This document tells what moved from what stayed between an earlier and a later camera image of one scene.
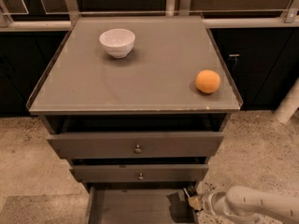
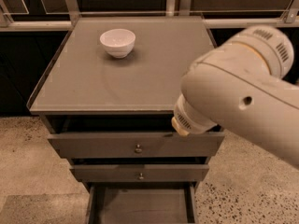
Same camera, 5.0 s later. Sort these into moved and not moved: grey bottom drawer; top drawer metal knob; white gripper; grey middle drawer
Moved: white gripper
Not moved: grey middle drawer; top drawer metal knob; grey bottom drawer
